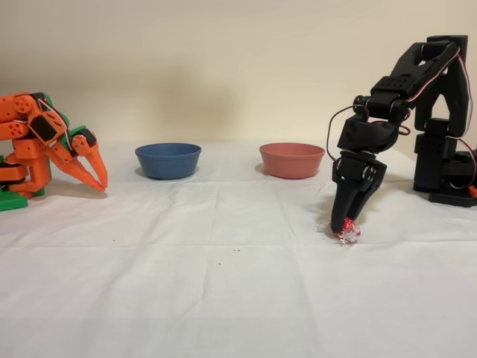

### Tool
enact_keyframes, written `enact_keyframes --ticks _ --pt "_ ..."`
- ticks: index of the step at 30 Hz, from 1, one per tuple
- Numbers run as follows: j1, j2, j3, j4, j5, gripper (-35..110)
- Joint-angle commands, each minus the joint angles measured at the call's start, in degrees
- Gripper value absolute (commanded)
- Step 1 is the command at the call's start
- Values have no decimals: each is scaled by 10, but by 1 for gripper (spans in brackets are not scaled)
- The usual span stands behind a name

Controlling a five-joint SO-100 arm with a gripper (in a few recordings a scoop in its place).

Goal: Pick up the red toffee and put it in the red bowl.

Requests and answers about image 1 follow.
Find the red candy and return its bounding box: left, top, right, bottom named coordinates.
left=319, top=216, right=362, bottom=247

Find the red bowl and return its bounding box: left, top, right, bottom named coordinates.
left=259, top=142, right=326, bottom=180

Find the blue bowl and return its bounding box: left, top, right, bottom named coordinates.
left=134, top=142, right=203, bottom=180

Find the white tablecloth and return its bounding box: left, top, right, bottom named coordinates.
left=0, top=139, right=477, bottom=358

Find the orange arm servo cable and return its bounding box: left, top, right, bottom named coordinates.
left=36, top=95, right=74, bottom=151

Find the black arm servo cable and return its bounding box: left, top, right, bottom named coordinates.
left=326, top=104, right=368, bottom=165

